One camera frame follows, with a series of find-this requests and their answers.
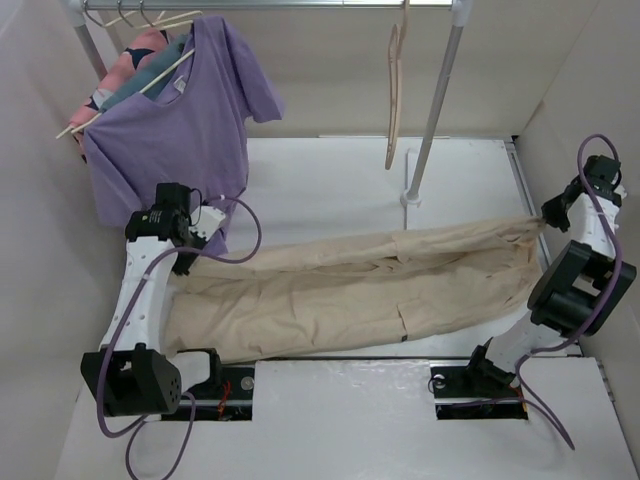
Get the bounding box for beige trousers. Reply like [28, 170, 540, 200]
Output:
[164, 216, 544, 363]

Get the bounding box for beige plastic hanger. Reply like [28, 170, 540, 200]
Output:
[384, 0, 410, 170]

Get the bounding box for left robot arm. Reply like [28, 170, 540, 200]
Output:
[81, 183, 224, 417]

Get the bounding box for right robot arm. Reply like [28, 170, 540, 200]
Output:
[462, 155, 637, 397]

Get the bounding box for purple t-shirt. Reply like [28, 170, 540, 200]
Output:
[84, 16, 284, 229]

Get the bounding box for teal garment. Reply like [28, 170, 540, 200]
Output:
[98, 34, 190, 112]

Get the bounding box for pink patterned garment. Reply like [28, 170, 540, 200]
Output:
[67, 27, 171, 164]

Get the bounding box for metal clothes rack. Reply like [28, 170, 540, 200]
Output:
[62, 1, 474, 228]

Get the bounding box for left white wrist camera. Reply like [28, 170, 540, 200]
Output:
[189, 205, 227, 244]

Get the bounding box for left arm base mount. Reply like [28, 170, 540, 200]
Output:
[189, 364, 255, 422]

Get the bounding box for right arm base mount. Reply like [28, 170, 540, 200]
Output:
[427, 365, 528, 421]

